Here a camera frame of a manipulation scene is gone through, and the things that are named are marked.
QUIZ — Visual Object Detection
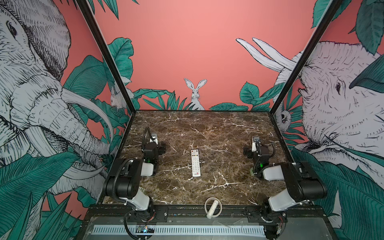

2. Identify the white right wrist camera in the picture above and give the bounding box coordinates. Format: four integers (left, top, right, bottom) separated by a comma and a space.
252, 136, 261, 152

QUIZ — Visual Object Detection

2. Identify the black left corner frame post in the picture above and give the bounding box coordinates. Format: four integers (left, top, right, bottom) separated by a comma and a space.
76, 0, 137, 115

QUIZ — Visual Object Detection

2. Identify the white remote control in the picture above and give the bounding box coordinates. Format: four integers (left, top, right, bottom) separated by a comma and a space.
191, 150, 201, 177

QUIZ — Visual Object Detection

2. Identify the white slotted cable duct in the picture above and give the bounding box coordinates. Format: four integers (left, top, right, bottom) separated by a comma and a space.
89, 224, 266, 238

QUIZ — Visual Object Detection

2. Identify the white ring with handle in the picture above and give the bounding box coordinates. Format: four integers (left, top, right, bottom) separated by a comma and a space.
204, 197, 223, 220

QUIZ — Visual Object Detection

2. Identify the black right corner frame post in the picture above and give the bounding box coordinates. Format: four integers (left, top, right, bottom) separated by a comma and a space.
269, 0, 343, 115

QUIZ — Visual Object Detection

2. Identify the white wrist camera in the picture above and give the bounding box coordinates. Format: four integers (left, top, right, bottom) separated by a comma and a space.
252, 136, 261, 152
150, 133, 159, 145

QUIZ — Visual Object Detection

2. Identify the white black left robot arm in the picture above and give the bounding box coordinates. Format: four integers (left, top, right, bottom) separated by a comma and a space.
103, 142, 166, 222

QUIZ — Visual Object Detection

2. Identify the small green circuit board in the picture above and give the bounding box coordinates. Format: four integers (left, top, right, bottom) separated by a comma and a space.
136, 225, 156, 235

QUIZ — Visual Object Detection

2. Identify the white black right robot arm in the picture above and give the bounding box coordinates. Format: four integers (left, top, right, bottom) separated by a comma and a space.
243, 142, 328, 223

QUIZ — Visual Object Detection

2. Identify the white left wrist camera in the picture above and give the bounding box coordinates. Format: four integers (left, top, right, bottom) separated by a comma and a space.
150, 133, 159, 145

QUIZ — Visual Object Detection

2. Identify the black corner frame post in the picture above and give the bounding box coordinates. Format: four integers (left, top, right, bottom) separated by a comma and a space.
269, 0, 343, 115
76, 0, 137, 115

